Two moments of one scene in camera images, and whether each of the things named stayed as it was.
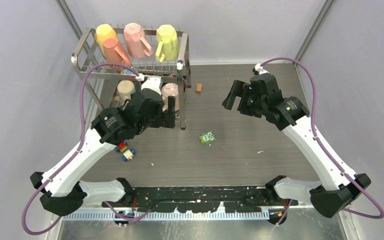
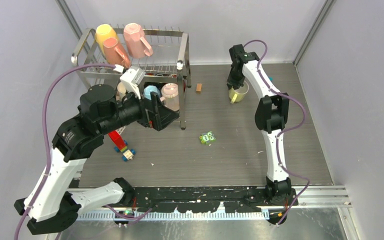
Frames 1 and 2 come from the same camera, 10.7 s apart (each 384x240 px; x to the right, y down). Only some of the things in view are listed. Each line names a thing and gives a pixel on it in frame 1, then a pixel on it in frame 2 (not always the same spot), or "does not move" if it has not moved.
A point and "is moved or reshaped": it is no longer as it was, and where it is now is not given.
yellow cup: (104, 31) does not move
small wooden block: (199, 88) does not move
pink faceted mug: (137, 46) does not move
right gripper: (237, 89) to (236, 84)
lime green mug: (167, 47) is moved or reshaped
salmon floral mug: (113, 54) does not move
